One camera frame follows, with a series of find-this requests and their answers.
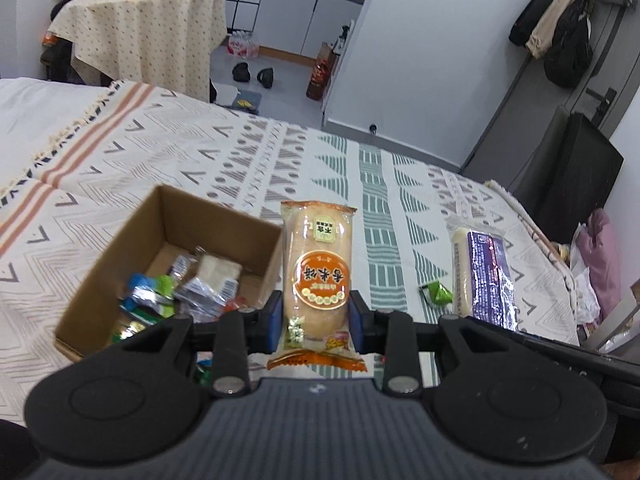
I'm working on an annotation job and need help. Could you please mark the green yellow snack packet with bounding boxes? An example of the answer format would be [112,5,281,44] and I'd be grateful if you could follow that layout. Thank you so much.
[111,321,147,344]

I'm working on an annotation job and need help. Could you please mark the table with dotted tablecloth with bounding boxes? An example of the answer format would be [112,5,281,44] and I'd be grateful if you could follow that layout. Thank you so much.
[46,0,228,103]

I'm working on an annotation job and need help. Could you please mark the orange rice cracker packet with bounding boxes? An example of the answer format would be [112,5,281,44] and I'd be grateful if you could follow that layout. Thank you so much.
[266,200,369,374]

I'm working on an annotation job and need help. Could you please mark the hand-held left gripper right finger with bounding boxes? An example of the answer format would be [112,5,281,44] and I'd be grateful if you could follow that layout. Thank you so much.
[348,290,532,399]

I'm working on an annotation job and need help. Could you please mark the grey door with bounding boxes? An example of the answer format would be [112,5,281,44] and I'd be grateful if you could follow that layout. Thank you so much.
[459,5,633,177]

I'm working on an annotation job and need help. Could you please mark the blue snack packet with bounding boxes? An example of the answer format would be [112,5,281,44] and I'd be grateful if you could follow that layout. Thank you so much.
[126,273,176,301]

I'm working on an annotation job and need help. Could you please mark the pink bag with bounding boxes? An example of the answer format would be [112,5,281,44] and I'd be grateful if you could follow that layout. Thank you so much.
[575,208,622,320]

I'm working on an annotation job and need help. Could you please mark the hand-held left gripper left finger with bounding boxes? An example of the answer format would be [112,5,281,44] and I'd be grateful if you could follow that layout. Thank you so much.
[107,290,285,399]

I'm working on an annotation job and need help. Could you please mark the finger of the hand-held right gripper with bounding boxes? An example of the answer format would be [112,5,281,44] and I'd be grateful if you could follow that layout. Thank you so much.
[516,332,640,377]

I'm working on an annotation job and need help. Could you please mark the purple snack packet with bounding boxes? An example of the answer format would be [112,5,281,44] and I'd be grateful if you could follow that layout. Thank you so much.
[444,214,522,332]

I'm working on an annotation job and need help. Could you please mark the white cabinet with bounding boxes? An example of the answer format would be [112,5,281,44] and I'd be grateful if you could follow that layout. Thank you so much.
[219,0,368,62]

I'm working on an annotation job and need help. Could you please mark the clear white snack packet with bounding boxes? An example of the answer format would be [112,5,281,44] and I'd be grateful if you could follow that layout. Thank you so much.
[176,254,242,322]

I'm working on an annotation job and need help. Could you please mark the red brown bag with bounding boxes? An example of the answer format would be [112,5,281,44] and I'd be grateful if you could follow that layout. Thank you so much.
[306,41,342,102]

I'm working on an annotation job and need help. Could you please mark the pack of water bottles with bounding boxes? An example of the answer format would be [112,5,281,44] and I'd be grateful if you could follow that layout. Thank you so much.
[226,30,261,59]

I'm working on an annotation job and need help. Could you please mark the hanging dark clothes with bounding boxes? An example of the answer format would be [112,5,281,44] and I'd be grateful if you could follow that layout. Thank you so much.
[508,0,632,89]

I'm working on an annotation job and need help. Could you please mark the brown cardboard box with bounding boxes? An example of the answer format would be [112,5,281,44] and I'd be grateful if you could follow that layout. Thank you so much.
[54,184,284,364]

